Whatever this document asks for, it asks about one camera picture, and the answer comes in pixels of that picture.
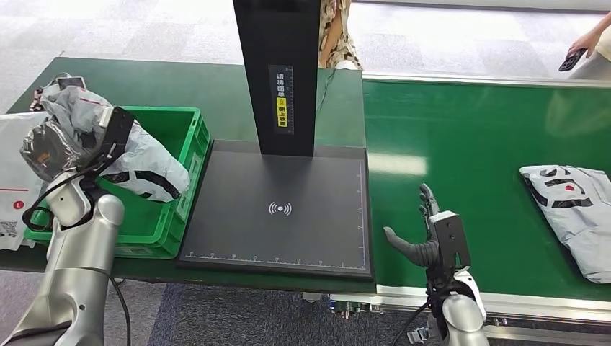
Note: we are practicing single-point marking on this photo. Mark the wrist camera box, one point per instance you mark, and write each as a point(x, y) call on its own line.
point(448, 239)
point(119, 131)

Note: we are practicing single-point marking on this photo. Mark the person's forearm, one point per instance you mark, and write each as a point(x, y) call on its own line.
point(602, 29)

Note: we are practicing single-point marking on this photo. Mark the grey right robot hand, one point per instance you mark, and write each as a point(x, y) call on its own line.
point(415, 253)

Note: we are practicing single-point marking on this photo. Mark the person's hand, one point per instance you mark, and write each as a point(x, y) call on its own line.
point(584, 44)

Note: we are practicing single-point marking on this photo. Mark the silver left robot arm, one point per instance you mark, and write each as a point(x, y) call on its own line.
point(76, 267)

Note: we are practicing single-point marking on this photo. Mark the black scanner column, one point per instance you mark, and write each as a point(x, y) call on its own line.
point(267, 38)

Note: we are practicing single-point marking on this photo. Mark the smartphone with dark screen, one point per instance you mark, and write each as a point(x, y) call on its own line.
point(71, 82)

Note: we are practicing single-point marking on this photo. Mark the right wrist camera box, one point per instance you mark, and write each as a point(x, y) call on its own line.
point(448, 239)

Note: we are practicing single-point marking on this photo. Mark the green conveyor belt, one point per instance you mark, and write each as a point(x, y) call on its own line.
point(477, 143)

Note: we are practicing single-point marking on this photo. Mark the black scanner platform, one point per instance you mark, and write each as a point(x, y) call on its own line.
point(286, 239)

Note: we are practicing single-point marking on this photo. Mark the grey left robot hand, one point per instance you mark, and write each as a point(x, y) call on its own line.
point(52, 150)

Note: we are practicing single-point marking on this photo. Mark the yellow and black column label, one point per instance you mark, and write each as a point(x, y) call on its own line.
point(281, 112)

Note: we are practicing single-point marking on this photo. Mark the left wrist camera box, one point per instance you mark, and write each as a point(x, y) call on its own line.
point(119, 131)

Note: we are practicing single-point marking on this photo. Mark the dark green table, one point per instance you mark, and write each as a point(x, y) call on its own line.
point(191, 86)

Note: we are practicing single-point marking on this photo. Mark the grey package with black print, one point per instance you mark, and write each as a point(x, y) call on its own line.
point(573, 215)
point(152, 172)

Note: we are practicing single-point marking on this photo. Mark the white package with red mark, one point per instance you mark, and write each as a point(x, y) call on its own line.
point(12, 157)

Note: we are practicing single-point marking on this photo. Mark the green plastic crate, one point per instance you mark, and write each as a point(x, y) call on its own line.
point(143, 224)

